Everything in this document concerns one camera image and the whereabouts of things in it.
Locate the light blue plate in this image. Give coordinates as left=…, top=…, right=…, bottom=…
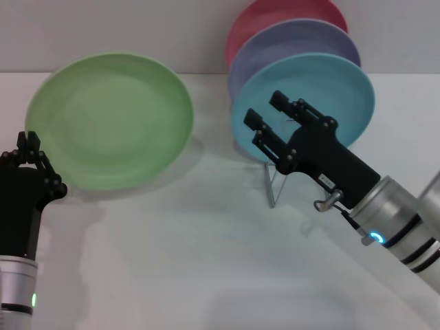
left=230, top=52, right=376, bottom=162

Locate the green plate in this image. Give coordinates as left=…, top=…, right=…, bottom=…
left=24, top=52, right=195, bottom=190

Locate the metal wire plate rack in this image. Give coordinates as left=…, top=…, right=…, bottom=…
left=263, top=161, right=293, bottom=209

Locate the purple plate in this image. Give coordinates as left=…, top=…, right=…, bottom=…
left=227, top=19, right=362, bottom=104

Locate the silver plug black cable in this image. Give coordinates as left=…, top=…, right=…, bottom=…
left=312, top=188, right=375, bottom=247

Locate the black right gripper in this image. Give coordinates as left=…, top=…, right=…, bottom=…
left=243, top=91, right=382, bottom=210

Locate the red plate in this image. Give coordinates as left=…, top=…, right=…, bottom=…
left=225, top=0, right=349, bottom=69

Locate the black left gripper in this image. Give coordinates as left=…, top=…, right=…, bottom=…
left=0, top=131, right=68, bottom=261

